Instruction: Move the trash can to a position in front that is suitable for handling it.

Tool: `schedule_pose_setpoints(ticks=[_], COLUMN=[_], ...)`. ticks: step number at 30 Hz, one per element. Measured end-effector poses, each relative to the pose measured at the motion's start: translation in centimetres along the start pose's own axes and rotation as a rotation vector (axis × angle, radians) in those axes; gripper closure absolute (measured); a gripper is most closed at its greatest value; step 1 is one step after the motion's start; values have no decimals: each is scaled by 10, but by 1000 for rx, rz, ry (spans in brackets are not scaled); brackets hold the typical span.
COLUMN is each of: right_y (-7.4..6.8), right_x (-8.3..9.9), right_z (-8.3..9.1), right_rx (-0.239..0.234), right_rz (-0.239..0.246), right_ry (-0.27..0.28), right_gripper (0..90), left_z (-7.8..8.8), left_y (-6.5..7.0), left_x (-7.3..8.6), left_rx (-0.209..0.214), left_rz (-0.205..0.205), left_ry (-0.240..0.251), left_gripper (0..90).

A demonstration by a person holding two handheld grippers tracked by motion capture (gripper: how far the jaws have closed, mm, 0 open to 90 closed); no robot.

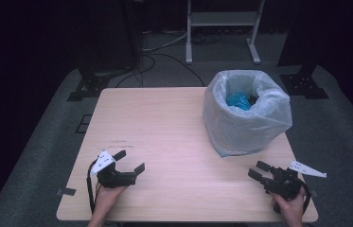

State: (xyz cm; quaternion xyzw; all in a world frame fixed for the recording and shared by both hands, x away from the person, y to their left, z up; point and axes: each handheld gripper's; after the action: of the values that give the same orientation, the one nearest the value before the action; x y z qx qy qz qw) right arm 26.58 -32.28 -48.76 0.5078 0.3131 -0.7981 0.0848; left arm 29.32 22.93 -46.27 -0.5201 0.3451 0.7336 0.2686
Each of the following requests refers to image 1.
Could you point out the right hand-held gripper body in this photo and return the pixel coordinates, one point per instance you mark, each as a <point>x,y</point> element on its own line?
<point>283,184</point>

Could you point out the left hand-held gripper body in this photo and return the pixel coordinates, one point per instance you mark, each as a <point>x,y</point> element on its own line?
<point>114,179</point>

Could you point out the person's left hand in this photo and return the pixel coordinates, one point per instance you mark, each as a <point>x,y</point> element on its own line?
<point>106,198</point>

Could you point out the person's right hand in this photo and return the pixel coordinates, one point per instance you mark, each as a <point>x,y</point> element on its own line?
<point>292,209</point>

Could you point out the grey tape strip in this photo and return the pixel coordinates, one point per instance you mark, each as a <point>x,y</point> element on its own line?
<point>313,193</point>
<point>67,191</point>

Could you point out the trash bin with white bag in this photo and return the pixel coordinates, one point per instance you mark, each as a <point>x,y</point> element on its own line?
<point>243,129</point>

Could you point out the crumpled blue plastic piece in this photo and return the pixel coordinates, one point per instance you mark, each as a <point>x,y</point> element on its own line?
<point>238,101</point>

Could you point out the black stand base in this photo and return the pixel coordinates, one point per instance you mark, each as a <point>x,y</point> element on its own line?
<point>89,86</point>
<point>303,85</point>

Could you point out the white metal stand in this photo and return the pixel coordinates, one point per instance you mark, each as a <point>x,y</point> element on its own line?
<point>221,19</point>

